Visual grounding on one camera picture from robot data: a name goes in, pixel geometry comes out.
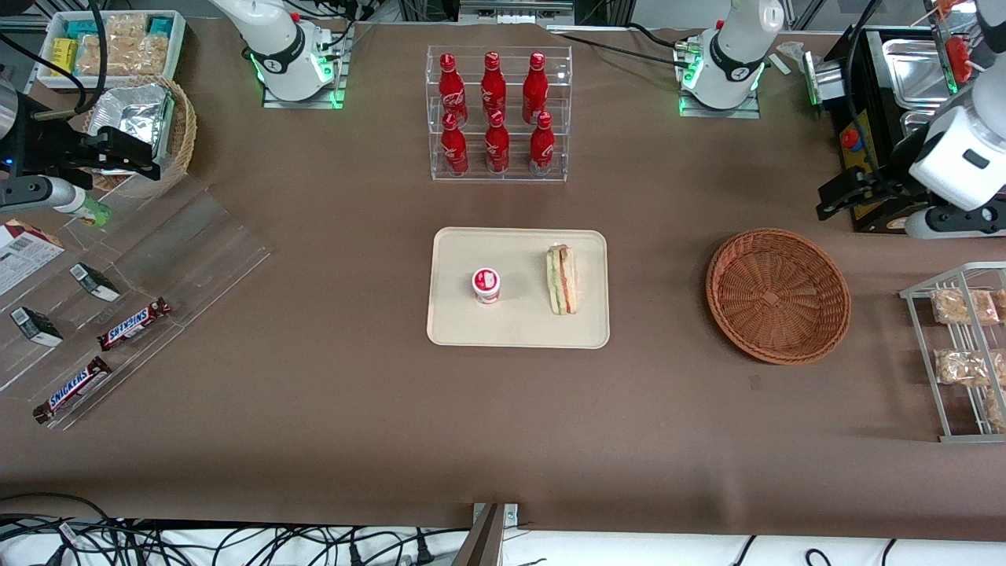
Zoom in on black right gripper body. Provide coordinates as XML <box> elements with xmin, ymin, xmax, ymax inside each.
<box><xmin>0</xmin><ymin>110</ymin><xmax>92</xmax><ymax>189</ymax></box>

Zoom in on triangle sandwich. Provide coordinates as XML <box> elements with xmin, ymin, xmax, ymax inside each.
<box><xmin>546</xmin><ymin>244</ymin><xmax>579</xmax><ymax>316</ymax></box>

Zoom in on light wicker basket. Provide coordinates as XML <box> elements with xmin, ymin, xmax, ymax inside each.
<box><xmin>82</xmin><ymin>75</ymin><xmax>198</xmax><ymax>200</ymax></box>

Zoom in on brown wicker basket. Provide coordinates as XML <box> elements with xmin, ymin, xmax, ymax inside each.
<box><xmin>705</xmin><ymin>228</ymin><xmax>852</xmax><ymax>366</ymax></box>

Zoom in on beige plastic tray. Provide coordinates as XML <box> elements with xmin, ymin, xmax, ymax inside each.
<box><xmin>426</xmin><ymin>227</ymin><xmax>611</xmax><ymax>349</ymax></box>

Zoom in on silver foil pack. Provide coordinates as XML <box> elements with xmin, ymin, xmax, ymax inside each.
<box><xmin>91</xmin><ymin>83</ymin><xmax>176</xmax><ymax>178</ymax></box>

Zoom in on steel food pan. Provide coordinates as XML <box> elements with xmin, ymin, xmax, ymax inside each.
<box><xmin>880</xmin><ymin>38</ymin><xmax>975</xmax><ymax>111</ymax></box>
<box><xmin>900</xmin><ymin>110</ymin><xmax>944</xmax><ymax>138</ymax></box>

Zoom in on clear bag of crackers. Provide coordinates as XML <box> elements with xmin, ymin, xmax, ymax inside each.
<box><xmin>102</xmin><ymin>13</ymin><xmax>152</xmax><ymax>42</ymax></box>
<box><xmin>78</xmin><ymin>35</ymin><xmax>171</xmax><ymax>77</ymax></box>

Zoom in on yellow snack pack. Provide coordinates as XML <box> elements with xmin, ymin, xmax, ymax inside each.
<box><xmin>50</xmin><ymin>38</ymin><xmax>79</xmax><ymax>79</ymax></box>

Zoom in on red sausage on stick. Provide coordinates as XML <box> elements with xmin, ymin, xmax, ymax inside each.
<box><xmin>943</xmin><ymin>35</ymin><xmax>993</xmax><ymax>86</ymax></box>

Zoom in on clear acrylic display stand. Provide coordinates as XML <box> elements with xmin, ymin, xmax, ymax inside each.
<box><xmin>0</xmin><ymin>173</ymin><xmax>273</xmax><ymax>432</ymax></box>

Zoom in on black hot food case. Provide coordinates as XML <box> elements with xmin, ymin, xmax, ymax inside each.
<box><xmin>821</xmin><ymin>24</ymin><xmax>1006</xmax><ymax>235</ymax></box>

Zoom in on white barcode carton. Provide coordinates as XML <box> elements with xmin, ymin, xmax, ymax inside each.
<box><xmin>0</xmin><ymin>219</ymin><xmax>66</xmax><ymax>298</ymax></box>

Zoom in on silver box with green light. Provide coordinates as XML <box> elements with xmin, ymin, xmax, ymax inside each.
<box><xmin>802</xmin><ymin>55</ymin><xmax>846</xmax><ymax>108</ymax></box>

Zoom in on white plastic bin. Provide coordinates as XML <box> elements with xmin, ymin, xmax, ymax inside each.
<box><xmin>35</xmin><ymin>9</ymin><xmax>188</xmax><ymax>94</ymax></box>

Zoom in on small black white box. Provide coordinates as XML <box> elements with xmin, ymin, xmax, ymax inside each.
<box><xmin>10</xmin><ymin>307</ymin><xmax>64</xmax><ymax>348</ymax></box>
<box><xmin>69</xmin><ymin>263</ymin><xmax>122</xmax><ymax>303</ymax></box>

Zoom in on brown Snickers bar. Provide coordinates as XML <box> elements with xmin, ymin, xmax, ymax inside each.
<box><xmin>97</xmin><ymin>297</ymin><xmax>172</xmax><ymax>351</ymax></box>
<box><xmin>32</xmin><ymin>356</ymin><xmax>113</xmax><ymax>425</ymax></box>

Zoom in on red cola bottle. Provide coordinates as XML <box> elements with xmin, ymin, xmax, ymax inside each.
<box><xmin>484</xmin><ymin>110</ymin><xmax>511</xmax><ymax>175</ymax></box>
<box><xmin>438</xmin><ymin>53</ymin><xmax>469</xmax><ymax>128</ymax></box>
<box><xmin>480</xmin><ymin>51</ymin><xmax>509</xmax><ymax>119</ymax></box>
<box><xmin>440</xmin><ymin>112</ymin><xmax>471</xmax><ymax>177</ymax></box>
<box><xmin>528</xmin><ymin>112</ymin><xmax>556</xmax><ymax>176</ymax></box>
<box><xmin>522</xmin><ymin>52</ymin><xmax>549</xmax><ymax>124</ymax></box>

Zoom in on clear acrylic bottle rack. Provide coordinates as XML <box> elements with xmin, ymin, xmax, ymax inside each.
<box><xmin>426</xmin><ymin>45</ymin><xmax>573</xmax><ymax>183</ymax></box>

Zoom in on brown table cover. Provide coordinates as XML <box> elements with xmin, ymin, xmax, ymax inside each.
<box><xmin>0</xmin><ymin>16</ymin><xmax>1006</xmax><ymax>543</ymax></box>

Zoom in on red white yogurt cup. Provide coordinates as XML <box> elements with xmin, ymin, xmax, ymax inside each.
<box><xmin>472</xmin><ymin>268</ymin><xmax>502</xmax><ymax>306</ymax></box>

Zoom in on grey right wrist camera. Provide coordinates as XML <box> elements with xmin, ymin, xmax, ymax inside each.
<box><xmin>0</xmin><ymin>175</ymin><xmax>91</xmax><ymax>217</ymax></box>

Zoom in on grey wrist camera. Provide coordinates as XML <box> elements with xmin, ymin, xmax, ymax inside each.
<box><xmin>0</xmin><ymin>175</ymin><xmax>91</xmax><ymax>217</ymax></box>
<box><xmin>904</xmin><ymin>200</ymin><xmax>1006</xmax><ymax>240</ymax></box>

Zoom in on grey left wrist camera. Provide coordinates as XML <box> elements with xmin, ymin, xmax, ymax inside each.
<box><xmin>904</xmin><ymin>200</ymin><xmax>1006</xmax><ymax>240</ymax></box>

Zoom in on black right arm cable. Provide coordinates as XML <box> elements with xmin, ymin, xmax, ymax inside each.
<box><xmin>0</xmin><ymin>0</ymin><xmax>108</xmax><ymax>112</ymax></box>

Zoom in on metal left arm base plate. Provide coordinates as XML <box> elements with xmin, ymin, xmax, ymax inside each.
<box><xmin>679</xmin><ymin>88</ymin><xmax>762</xmax><ymax>119</ymax></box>

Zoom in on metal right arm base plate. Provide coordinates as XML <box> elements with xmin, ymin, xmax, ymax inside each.
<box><xmin>262</xmin><ymin>24</ymin><xmax>348</xmax><ymax>110</ymax></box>

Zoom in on grey metal wire rack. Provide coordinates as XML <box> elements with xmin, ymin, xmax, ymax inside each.
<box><xmin>900</xmin><ymin>262</ymin><xmax>1006</xmax><ymax>443</ymax></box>

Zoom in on black table cable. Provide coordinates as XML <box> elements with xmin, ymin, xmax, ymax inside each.
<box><xmin>548</xmin><ymin>22</ymin><xmax>686</xmax><ymax>62</ymax></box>

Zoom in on tangled black floor cables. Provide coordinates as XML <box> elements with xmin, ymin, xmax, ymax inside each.
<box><xmin>0</xmin><ymin>492</ymin><xmax>472</xmax><ymax>566</ymax></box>

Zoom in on metal table bracket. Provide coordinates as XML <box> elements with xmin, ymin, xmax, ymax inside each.
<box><xmin>452</xmin><ymin>502</ymin><xmax>520</xmax><ymax>566</ymax></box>

